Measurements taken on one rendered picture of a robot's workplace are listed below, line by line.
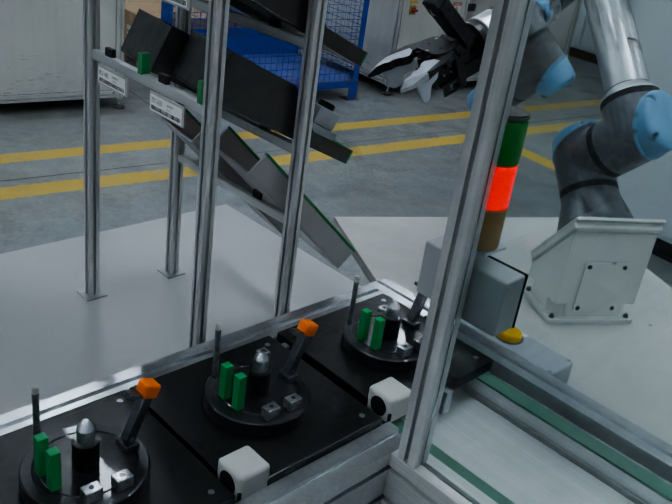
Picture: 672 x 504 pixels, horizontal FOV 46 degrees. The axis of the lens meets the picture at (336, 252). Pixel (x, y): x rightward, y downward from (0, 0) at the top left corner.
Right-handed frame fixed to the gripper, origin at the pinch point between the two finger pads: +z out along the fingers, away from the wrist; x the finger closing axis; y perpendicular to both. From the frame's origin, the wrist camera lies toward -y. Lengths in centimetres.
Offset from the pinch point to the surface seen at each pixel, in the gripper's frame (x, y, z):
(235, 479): -45, 9, 58
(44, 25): 384, 91, -11
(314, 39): -9.5, -17.2, 16.2
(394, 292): -12.9, 31.2, 15.6
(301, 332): -31, 8, 40
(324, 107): -1.3, -1.7, 13.5
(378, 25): 410, 207, -253
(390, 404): -41, 19, 35
